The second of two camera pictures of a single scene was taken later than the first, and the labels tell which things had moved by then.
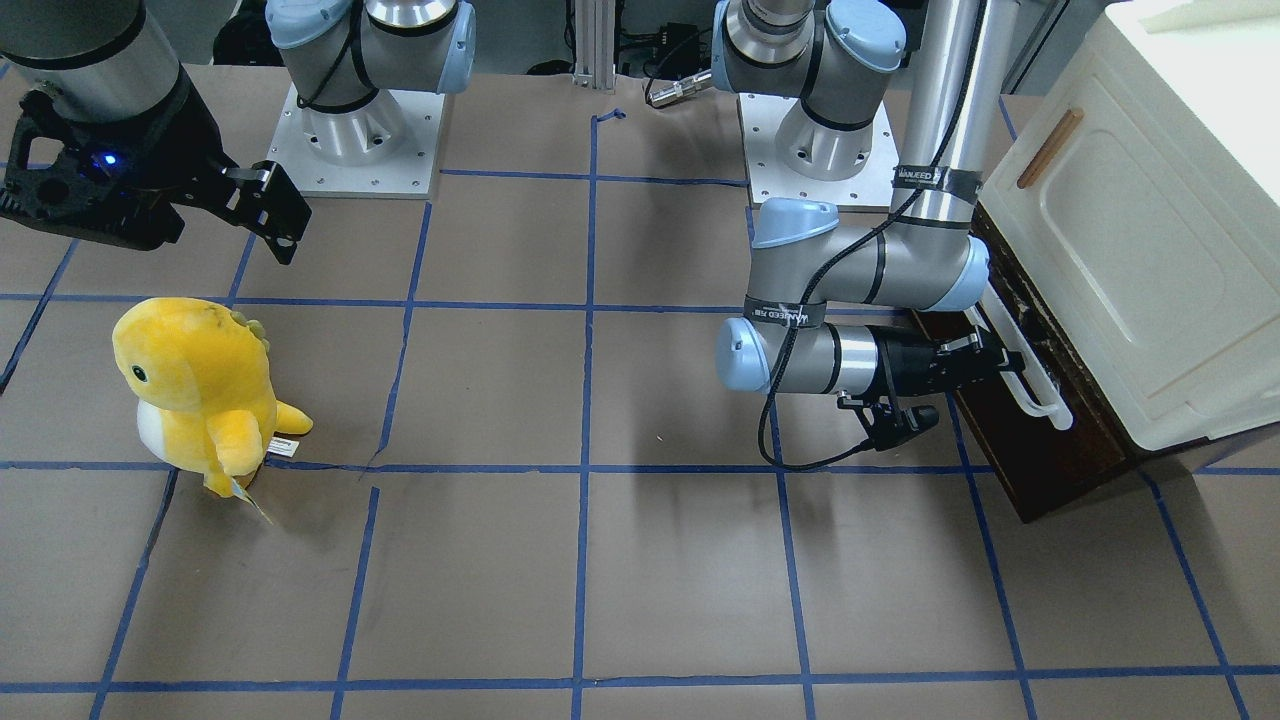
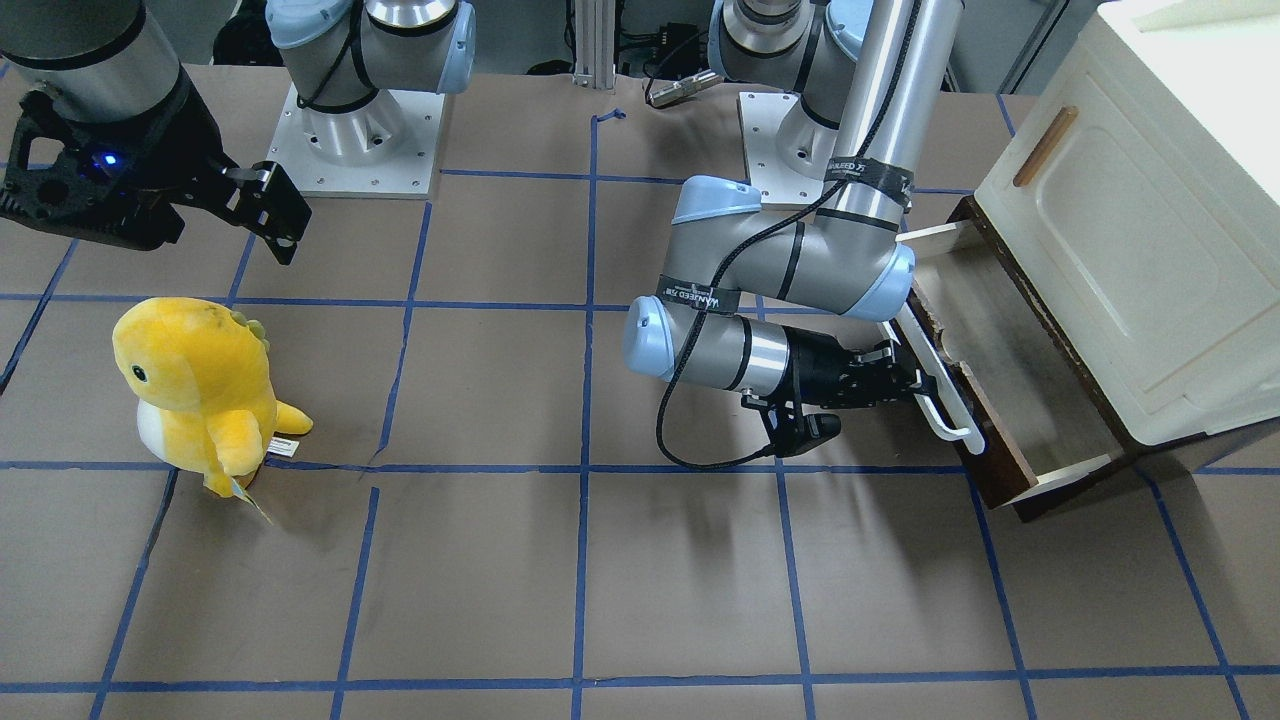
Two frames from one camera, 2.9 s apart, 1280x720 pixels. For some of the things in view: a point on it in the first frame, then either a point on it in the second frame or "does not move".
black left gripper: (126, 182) does not move
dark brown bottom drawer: (1044, 434) does not move
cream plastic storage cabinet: (1141, 211) does not move
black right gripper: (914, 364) → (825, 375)
